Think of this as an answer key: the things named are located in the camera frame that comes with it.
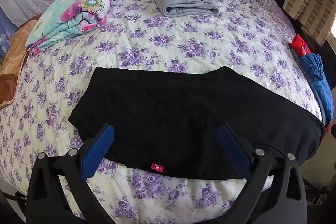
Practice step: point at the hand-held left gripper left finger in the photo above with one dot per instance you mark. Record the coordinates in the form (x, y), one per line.
(101, 146)

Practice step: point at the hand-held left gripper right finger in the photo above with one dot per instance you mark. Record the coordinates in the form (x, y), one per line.
(233, 148)

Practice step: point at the black pants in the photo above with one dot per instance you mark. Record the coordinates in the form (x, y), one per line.
(170, 113)

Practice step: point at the purple floral bedspread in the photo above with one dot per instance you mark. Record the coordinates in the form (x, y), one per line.
(162, 45)

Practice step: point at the brown cushion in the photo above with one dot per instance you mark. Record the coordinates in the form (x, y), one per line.
(10, 61)

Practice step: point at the red object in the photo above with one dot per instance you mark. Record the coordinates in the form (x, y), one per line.
(299, 41)

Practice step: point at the folded teal floral blanket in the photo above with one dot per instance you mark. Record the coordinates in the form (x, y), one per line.
(78, 6)

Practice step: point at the blue printed cloth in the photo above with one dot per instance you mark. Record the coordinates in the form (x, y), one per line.
(5, 29)

